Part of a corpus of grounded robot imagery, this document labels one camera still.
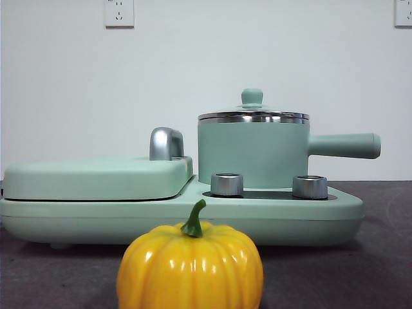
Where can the glass lid with green knob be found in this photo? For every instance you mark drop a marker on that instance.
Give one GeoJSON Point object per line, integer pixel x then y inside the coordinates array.
{"type": "Point", "coordinates": [252, 96]}

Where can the yellow toy pumpkin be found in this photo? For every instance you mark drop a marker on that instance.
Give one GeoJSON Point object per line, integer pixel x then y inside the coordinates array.
{"type": "Point", "coordinates": [190, 273]}

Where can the chrome control knob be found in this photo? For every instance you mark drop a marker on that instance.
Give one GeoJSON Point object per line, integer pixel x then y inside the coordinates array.
{"type": "Point", "coordinates": [309, 186]}
{"type": "Point", "coordinates": [227, 185]}

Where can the mint green breakfast machine base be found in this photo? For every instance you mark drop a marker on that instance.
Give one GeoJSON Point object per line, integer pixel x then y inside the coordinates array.
{"type": "Point", "coordinates": [96, 222]}

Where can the white wall socket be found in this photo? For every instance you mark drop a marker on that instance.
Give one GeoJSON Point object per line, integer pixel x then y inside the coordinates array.
{"type": "Point", "coordinates": [119, 14]}
{"type": "Point", "coordinates": [404, 14]}

